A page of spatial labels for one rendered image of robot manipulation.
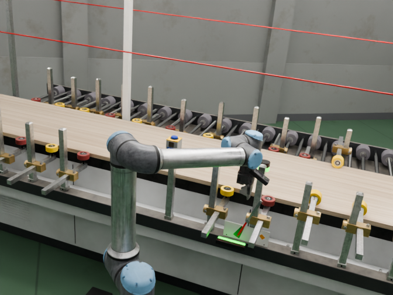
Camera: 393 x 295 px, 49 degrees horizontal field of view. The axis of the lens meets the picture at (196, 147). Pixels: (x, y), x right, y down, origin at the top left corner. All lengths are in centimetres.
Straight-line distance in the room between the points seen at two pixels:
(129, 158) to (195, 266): 148
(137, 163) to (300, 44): 515
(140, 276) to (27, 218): 180
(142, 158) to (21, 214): 207
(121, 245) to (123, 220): 13
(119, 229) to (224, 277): 121
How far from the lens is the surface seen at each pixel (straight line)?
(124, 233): 197
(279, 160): 309
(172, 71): 598
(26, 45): 578
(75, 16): 560
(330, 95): 710
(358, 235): 231
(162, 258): 310
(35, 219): 356
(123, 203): 189
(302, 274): 259
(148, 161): 168
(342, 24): 691
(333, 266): 249
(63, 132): 276
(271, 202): 253
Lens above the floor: 212
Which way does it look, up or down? 23 degrees down
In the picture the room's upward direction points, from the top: 5 degrees clockwise
